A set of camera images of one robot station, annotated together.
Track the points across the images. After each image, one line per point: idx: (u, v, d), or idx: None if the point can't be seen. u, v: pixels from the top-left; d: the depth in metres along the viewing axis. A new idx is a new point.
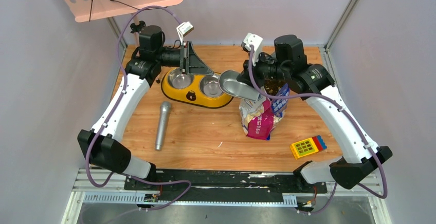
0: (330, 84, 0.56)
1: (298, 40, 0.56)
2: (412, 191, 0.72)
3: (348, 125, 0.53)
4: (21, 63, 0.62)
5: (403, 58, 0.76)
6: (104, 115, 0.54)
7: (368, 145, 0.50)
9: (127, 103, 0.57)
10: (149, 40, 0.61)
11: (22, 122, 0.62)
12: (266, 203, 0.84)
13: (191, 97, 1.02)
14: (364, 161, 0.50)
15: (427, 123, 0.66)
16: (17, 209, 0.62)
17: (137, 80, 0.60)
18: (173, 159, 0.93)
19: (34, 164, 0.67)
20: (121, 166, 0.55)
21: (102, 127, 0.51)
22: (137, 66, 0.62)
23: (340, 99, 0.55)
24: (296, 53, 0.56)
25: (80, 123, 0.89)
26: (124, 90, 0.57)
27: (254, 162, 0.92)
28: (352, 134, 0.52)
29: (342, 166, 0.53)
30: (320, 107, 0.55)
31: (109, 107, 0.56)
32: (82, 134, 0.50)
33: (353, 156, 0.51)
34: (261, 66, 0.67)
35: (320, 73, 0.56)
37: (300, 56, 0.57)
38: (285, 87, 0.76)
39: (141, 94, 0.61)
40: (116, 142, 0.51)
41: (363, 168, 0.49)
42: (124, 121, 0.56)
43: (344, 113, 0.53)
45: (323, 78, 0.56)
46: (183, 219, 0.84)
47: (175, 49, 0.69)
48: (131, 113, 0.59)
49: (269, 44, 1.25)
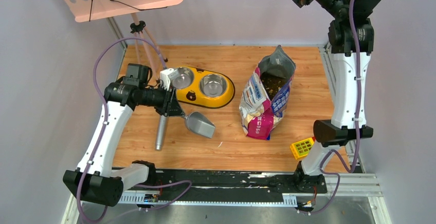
0: (366, 51, 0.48)
1: None
2: (413, 191, 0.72)
3: (353, 94, 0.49)
4: (22, 63, 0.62)
5: (404, 57, 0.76)
6: (89, 151, 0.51)
7: (357, 118, 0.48)
9: (112, 134, 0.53)
10: (139, 69, 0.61)
11: (22, 122, 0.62)
12: (266, 203, 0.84)
13: (191, 97, 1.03)
14: (343, 128, 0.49)
15: (427, 122, 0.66)
16: (17, 208, 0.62)
17: (119, 107, 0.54)
18: (173, 159, 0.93)
19: (34, 164, 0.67)
20: (113, 200, 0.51)
21: (87, 165, 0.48)
22: (116, 90, 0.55)
23: (364, 71, 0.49)
24: (363, 5, 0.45)
25: (80, 122, 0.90)
26: (106, 122, 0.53)
27: (254, 162, 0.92)
28: (350, 102, 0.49)
29: (323, 123, 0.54)
30: (340, 67, 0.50)
31: (93, 140, 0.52)
32: (68, 175, 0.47)
33: (338, 120, 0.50)
34: None
35: (364, 35, 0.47)
37: (364, 11, 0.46)
38: (285, 88, 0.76)
39: (125, 121, 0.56)
40: (105, 177, 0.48)
41: (339, 132, 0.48)
42: (111, 153, 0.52)
43: (357, 84, 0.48)
45: (363, 42, 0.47)
46: (183, 219, 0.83)
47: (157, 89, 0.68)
48: (119, 141, 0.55)
49: (269, 44, 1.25)
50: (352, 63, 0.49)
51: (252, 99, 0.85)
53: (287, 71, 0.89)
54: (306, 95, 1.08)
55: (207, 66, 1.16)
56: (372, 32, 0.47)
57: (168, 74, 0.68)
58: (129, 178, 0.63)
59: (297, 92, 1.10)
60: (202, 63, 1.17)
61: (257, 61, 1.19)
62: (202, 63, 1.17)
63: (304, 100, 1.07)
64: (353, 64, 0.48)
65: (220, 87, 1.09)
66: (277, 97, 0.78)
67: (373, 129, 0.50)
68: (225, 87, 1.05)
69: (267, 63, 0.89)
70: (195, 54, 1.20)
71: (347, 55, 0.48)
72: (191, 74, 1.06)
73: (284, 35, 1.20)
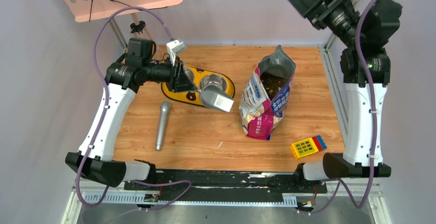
0: (382, 82, 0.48)
1: (396, 22, 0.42)
2: (412, 190, 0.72)
3: (368, 127, 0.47)
4: (22, 63, 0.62)
5: (404, 57, 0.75)
6: (90, 135, 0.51)
7: (372, 154, 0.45)
9: (113, 119, 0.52)
10: (140, 45, 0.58)
11: (22, 122, 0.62)
12: (266, 203, 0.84)
13: (191, 97, 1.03)
14: (357, 165, 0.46)
15: (425, 122, 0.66)
16: (16, 208, 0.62)
17: (120, 90, 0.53)
18: (173, 159, 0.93)
19: (34, 164, 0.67)
20: (115, 181, 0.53)
21: (88, 150, 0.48)
22: (118, 72, 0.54)
23: (379, 103, 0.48)
24: (377, 36, 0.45)
25: (80, 122, 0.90)
26: (107, 105, 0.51)
27: (254, 162, 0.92)
28: (364, 137, 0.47)
29: (334, 159, 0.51)
30: (353, 97, 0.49)
31: (94, 124, 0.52)
32: (70, 157, 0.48)
33: (351, 156, 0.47)
34: (338, 12, 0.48)
35: (380, 66, 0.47)
37: (379, 40, 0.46)
38: (285, 88, 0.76)
39: (126, 105, 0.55)
40: (106, 162, 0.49)
41: (352, 169, 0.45)
42: (112, 137, 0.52)
43: (372, 116, 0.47)
45: (378, 73, 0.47)
46: (183, 219, 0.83)
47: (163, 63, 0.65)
48: (121, 124, 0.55)
49: (269, 44, 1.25)
50: (366, 95, 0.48)
51: (252, 99, 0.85)
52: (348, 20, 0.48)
53: (287, 70, 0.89)
54: (306, 95, 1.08)
55: (207, 67, 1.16)
56: (387, 63, 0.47)
57: (174, 48, 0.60)
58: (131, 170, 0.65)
59: (297, 92, 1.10)
60: (202, 63, 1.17)
61: (257, 61, 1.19)
62: (202, 63, 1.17)
63: (304, 100, 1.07)
64: (367, 96, 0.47)
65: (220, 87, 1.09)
66: (277, 97, 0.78)
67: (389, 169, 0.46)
68: (225, 87, 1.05)
69: (267, 63, 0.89)
70: (195, 54, 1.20)
71: (361, 86, 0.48)
72: (191, 74, 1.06)
73: (284, 35, 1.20)
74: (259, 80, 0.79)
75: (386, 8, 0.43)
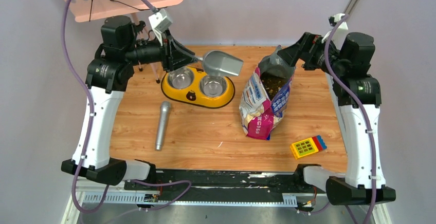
0: (374, 103, 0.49)
1: (371, 45, 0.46)
2: (412, 191, 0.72)
3: (366, 149, 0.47)
4: (23, 64, 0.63)
5: (406, 57, 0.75)
6: (81, 144, 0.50)
7: (374, 176, 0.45)
9: (102, 125, 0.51)
10: (114, 35, 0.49)
11: (23, 123, 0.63)
12: (266, 203, 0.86)
13: (191, 97, 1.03)
14: (360, 187, 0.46)
15: (427, 122, 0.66)
16: (16, 208, 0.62)
17: (104, 95, 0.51)
18: (173, 159, 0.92)
19: (35, 164, 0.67)
20: (116, 179, 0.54)
21: (81, 160, 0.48)
22: (98, 72, 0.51)
23: (375, 123, 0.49)
24: (360, 59, 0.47)
25: (80, 123, 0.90)
26: (93, 113, 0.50)
27: (253, 162, 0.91)
28: (364, 158, 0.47)
29: (337, 182, 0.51)
30: (349, 119, 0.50)
31: (84, 131, 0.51)
32: (64, 167, 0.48)
33: (352, 178, 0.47)
34: (319, 52, 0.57)
35: (370, 88, 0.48)
37: (362, 63, 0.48)
38: (285, 88, 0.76)
39: (113, 108, 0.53)
40: (102, 170, 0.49)
41: (355, 192, 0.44)
42: (104, 143, 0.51)
43: (369, 136, 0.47)
45: (369, 95, 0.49)
46: (183, 219, 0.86)
47: (149, 42, 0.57)
48: (111, 127, 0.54)
49: (269, 44, 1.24)
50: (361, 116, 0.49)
51: (252, 99, 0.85)
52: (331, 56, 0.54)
53: (287, 70, 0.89)
54: (306, 95, 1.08)
55: None
56: (377, 87, 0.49)
57: (158, 25, 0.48)
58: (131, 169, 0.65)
59: (297, 92, 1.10)
60: (202, 63, 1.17)
61: (257, 61, 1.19)
62: (202, 63, 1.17)
63: (304, 100, 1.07)
64: (362, 117, 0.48)
65: (220, 86, 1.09)
66: (277, 98, 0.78)
67: (394, 190, 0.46)
68: (225, 86, 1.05)
69: (267, 63, 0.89)
70: (195, 54, 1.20)
71: (355, 107, 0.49)
72: (191, 74, 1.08)
73: (284, 35, 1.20)
74: (259, 80, 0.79)
75: (359, 37, 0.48)
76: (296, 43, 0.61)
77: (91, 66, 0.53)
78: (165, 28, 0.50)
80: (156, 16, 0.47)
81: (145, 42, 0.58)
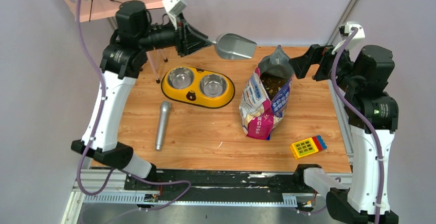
0: (389, 129, 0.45)
1: (391, 63, 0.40)
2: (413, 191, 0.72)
3: (375, 175, 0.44)
4: (23, 64, 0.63)
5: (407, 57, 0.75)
6: (91, 126, 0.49)
7: (379, 204, 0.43)
9: (112, 110, 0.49)
10: (128, 23, 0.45)
11: (24, 122, 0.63)
12: (266, 203, 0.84)
13: (191, 97, 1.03)
14: (362, 212, 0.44)
15: None
16: (16, 209, 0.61)
17: (116, 80, 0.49)
18: (173, 159, 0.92)
19: (34, 164, 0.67)
20: (122, 164, 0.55)
21: (90, 142, 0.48)
22: (113, 57, 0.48)
23: (386, 150, 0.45)
24: (376, 76, 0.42)
25: (80, 123, 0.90)
26: (104, 97, 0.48)
27: (254, 162, 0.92)
28: (371, 185, 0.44)
29: (340, 199, 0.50)
30: (360, 143, 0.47)
31: (94, 114, 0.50)
32: (73, 146, 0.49)
33: (355, 201, 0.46)
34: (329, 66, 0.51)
35: (387, 110, 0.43)
37: (379, 81, 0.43)
38: (285, 88, 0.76)
39: (125, 93, 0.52)
40: (110, 152, 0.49)
41: (357, 217, 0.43)
42: (113, 126, 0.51)
43: (378, 164, 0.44)
45: (384, 118, 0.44)
46: (183, 219, 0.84)
47: (165, 26, 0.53)
48: (122, 112, 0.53)
49: (269, 44, 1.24)
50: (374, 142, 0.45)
51: (252, 98, 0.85)
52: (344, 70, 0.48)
53: (287, 70, 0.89)
54: (306, 95, 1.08)
55: (207, 66, 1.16)
56: (396, 107, 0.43)
57: (172, 10, 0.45)
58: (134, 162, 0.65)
59: (297, 92, 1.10)
60: (202, 63, 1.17)
61: (257, 61, 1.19)
62: (202, 63, 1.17)
63: (304, 100, 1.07)
64: (374, 144, 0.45)
65: (220, 87, 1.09)
66: (278, 97, 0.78)
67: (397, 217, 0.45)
68: (225, 86, 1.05)
69: (267, 64, 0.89)
70: (195, 54, 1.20)
71: (367, 132, 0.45)
72: (191, 74, 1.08)
73: (284, 35, 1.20)
74: (259, 80, 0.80)
75: (376, 52, 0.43)
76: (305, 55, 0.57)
77: (106, 50, 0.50)
78: (180, 12, 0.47)
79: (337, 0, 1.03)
80: None
81: (159, 26, 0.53)
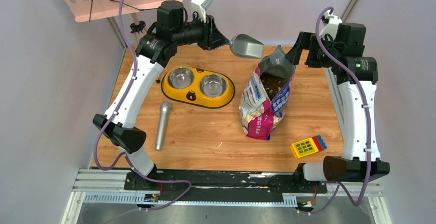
0: (370, 80, 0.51)
1: (362, 26, 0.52)
2: (413, 190, 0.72)
3: (363, 123, 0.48)
4: (23, 65, 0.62)
5: (405, 58, 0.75)
6: (116, 102, 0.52)
7: (369, 149, 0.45)
9: (138, 90, 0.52)
10: (167, 17, 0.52)
11: (23, 123, 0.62)
12: (266, 203, 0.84)
13: (191, 97, 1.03)
14: (355, 160, 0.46)
15: (427, 122, 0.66)
16: (16, 209, 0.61)
17: (148, 63, 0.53)
18: (174, 159, 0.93)
19: (33, 165, 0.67)
20: (136, 148, 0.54)
21: (112, 115, 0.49)
22: (149, 44, 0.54)
23: (371, 99, 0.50)
24: (352, 38, 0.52)
25: (80, 122, 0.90)
26: (134, 76, 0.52)
27: (254, 162, 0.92)
28: (360, 132, 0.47)
29: (333, 158, 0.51)
30: (346, 96, 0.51)
31: (122, 91, 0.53)
32: (97, 119, 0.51)
33: (348, 152, 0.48)
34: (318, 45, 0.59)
35: (367, 64, 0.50)
37: (356, 43, 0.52)
38: (285, 88, 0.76)
39: (152, 79, 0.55)
40: (128, 130, 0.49)
41: (349, 164, 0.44)
42: (135, 108, 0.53)
43: (364, 110, 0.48)
45: (366, 72, 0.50)
46: (183, 219, 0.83)
47: (195, 23, 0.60)
48: (145, 97, 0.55)
49: (269, 44, 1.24)
50: (358, 92, 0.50)
51: (252, 99, 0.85)
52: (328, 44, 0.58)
53: (287, 70, 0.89)
54: (306, 95, 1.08)
55: (207, 66, 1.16)
56: (375, 65, 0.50)
57: (202, 3, 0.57)
58: (139, 156, 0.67)
59: (297, 92, 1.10)
60: (202, 63, 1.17)
61: (257, 61, 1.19)
62: (202, 63, 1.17)
63: (304, 100, 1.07)
64: (359, 93, 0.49)
65: (220, 86, 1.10)
66: (277, 97, 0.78)
67: (389, 166, 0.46)
68: (225, 86, 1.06)
69: (267, 63, 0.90)
70: (195, 54, 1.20)
71: (352, 84, 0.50)
72: (191, 74, 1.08)
73: (284, 35, 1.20)
74: (259, 80, 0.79)
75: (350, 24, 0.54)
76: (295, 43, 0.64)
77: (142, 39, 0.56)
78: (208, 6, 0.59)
79: (336, 0, 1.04)
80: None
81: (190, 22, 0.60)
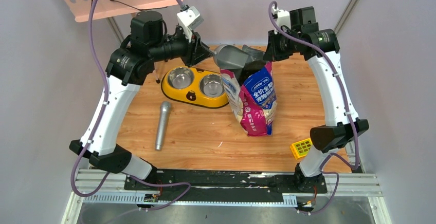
0: (334, 50, 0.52)
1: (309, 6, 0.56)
2: (412, 190, 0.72)
3: (337, 89, 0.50)
4: (23, 64, 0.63)
5: (403, 57, 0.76)
6: (91, 128, 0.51)
7: (349, 112, 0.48)
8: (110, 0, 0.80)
9: (112, 114, 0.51)
10: (143, 30, 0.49)
11: (23, 123, 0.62)
12: (266, 203, 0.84)
13: (191, 97, 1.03)
14: (339, 125, 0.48)
15: (425, 120, 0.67)
16: (17, 208, 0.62)
17: (120, 86, 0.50)
18: (173, 159, 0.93)
19: (33, 165, 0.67)
20: (118, 167, 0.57)
21: (87, 144, 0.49)
22: (120, 62, 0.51)
23: (339, 67, 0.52)
24: (306, 17, 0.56)
25: (80, 122, 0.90)
26: (106, 101, 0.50)
27: (254, 162, 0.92)
28: (337, 98, 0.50)
29: (320, 128, 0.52)
30: (317, 69, 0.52)
31: (95, 116, 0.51)
32: (72, 147, 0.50)
33: (331, 119, 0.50)
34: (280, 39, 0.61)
35: (328, 36, 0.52)
37: (310, 22, 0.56)
38: (259, 76, 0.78)
39: (128, 99, 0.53)
40: (104, 159, 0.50)
41: (335, 130, 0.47)
42: (112, 132, 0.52)
43: (337, 79, 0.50)
45: (328, 43, 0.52)
46: (183, 219, 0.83)
47: (177, 37, 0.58)
48: (122, 118, 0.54)
49: None
50: (326, 63, 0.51)
51: (232, 97, 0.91)
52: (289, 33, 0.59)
53: None
54: (306, 95, 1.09)
55: (207, 66, 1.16)
56: (334, 36, 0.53)
57: (191, 23, 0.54)
58: (135, 161, 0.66)
59: (297, 92, 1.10)
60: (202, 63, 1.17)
61: None
62: (202, 64, 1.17)
63: (304, 100, 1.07)
64: (327, 63, 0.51)
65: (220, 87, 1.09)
66: (259, 88, 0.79)
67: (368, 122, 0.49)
68: None
69: None
70: None
71: (319, 56, 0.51)
72: (191, 74, 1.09)
73: None
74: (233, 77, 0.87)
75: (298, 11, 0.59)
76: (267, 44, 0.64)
77: (114, 54, 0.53)
78: (196, 26, 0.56)
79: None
80: (188, 13, 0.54)
81: (172, 37, 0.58)
